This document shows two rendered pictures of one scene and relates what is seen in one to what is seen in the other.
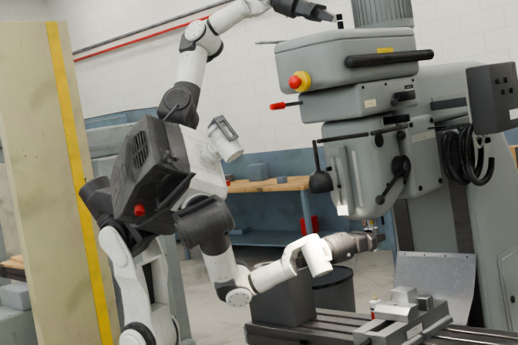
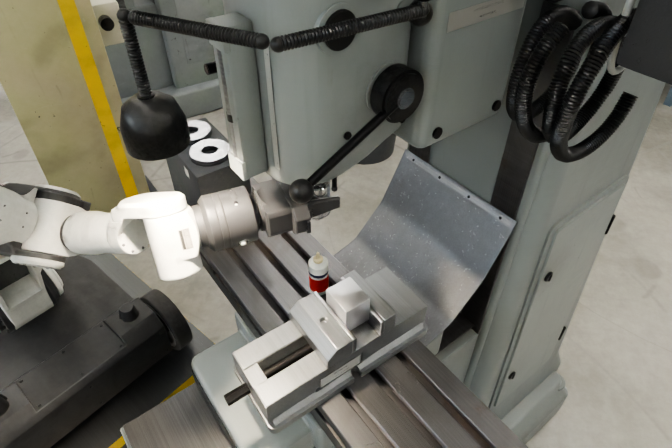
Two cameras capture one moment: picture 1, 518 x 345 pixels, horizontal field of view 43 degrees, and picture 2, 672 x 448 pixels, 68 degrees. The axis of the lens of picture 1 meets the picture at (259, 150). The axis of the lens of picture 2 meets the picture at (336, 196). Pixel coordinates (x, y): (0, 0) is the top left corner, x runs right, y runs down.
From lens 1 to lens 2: 1.55 m
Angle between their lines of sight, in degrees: 37
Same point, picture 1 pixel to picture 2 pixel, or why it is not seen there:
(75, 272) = (40, 17)
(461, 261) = (488, 219)
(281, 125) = not seen: outside the picture
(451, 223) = (496, 158)
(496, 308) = (514, 289)
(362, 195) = (280, 151)
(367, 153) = (298, 63)
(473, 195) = not seen: hidden behind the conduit
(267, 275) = (86, 241)
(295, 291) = not seen: hidden behind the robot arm
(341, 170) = (230, 87)
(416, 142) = (462, 27)
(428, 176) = (469, 102)
